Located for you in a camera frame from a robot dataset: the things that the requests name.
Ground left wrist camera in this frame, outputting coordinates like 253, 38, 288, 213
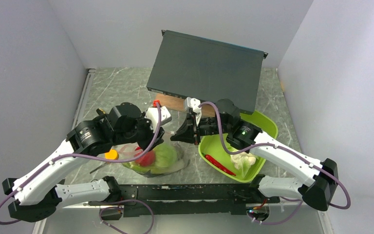
145, 99, 172, 129

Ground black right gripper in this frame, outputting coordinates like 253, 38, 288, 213
170, 113, 230, 145

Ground aluminium rail left edge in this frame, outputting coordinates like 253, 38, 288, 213
72, 68, 96, 130

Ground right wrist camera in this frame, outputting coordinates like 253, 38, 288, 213
184, 97, 202, 126

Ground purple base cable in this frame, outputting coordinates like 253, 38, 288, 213
98, 200, 157, 234

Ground black yellow screwdriver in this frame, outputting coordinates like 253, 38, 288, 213
96, 108, 107, 116
89, 162, 109, 174

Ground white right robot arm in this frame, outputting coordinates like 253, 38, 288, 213
171, 97, 341, 211

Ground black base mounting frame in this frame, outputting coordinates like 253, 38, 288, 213
104, 183, 279, 217

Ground clear zip top bag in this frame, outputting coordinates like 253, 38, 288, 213
121, 133, 190, 177

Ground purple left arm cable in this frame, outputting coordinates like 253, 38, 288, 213
0, 102, 163, 226

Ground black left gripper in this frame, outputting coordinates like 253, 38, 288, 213
113, 109, 165, 152

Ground green cabbage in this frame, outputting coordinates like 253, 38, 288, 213
153, 143, 178, 168

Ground wooden block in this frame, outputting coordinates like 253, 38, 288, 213
153, 94, 215, 117

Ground dark rack server chassis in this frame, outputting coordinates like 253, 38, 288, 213
146, 30, 268, 114

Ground yellow tape measure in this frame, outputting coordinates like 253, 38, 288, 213
104, 149, 119, 160

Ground white cauliflower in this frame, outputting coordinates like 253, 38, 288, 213
230, 152, 258, 176

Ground green celery stalks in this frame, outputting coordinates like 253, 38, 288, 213
122, 161, 173, 177

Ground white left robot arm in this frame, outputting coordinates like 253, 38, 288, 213
2, 101, 171, 223

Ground red tomato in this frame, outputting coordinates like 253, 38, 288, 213
135, 151, 156, 167

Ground long red chili pepper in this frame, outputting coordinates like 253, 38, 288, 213
205, 154, 236, 176

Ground green plastic tray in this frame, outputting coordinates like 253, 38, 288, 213
198, 109, 279, 184

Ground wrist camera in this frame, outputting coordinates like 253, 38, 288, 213
184, 97, 202, 126
145, 99, 172, 129

